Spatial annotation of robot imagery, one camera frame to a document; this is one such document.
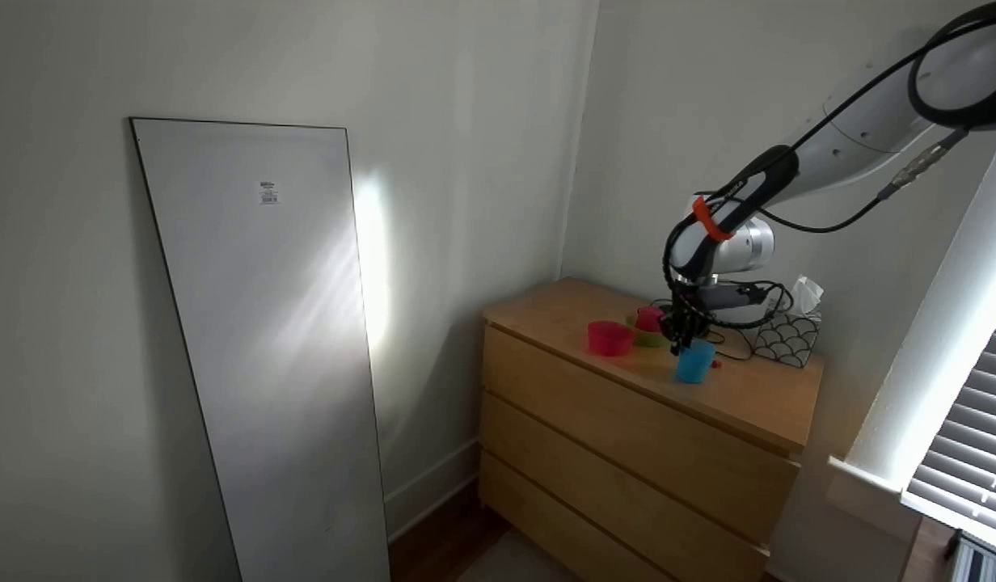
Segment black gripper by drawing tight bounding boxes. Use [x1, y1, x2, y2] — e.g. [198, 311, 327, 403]
[667, 280, 711, 336]

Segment blue cup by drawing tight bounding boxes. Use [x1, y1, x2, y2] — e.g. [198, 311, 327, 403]
[676, 340, 716, 385]

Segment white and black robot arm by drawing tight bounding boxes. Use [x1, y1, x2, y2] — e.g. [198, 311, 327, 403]
[661, 0, 996, 346]

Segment red cup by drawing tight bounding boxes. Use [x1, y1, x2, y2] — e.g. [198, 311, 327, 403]
[633, 307, 662, 333]

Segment red bowl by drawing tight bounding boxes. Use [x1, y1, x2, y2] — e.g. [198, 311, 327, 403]
[589, 321, 633, 357]

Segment green object on dresser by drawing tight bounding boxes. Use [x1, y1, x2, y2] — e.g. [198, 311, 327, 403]
[633, 331, 667, 346]

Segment light wooden dresser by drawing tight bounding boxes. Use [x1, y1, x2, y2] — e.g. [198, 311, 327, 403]
[478, 280, 821, 582]

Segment white window blinds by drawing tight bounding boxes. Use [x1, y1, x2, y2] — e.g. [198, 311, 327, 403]
[905, 328, 996, 548]

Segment white leaning board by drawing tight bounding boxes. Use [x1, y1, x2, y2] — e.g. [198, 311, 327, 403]
[130, 118, 387, 582]

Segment black wire basket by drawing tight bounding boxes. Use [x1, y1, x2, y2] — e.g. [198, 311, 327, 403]
[748, 315, 819, 369]

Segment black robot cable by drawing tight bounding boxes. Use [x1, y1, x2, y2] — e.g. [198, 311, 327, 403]
[661, 0, 996, 284]

